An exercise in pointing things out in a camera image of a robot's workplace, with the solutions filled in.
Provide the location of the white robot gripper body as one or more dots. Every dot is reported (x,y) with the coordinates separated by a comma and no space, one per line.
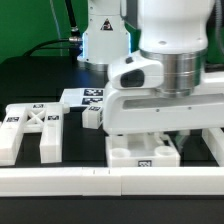
(153,92)

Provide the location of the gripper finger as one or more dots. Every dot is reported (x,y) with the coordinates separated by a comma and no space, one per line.
(179,138)

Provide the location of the white chair seat block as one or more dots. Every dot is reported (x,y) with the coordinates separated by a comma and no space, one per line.
(141,150)

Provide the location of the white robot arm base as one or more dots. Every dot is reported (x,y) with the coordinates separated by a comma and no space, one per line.
(106,37)

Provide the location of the white tag sheet plate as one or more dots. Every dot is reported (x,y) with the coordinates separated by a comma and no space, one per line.
(82,97)

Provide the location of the white right rail barrier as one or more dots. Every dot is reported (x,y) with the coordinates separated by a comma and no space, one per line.
(214,139)

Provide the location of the white rail barrier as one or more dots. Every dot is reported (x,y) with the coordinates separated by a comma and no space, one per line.
(214,139)
(111,181)

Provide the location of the white front rail barrier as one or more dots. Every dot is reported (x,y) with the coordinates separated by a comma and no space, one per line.
(111,181)

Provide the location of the white chair back frame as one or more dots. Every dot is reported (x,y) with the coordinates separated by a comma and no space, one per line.
(44,118)

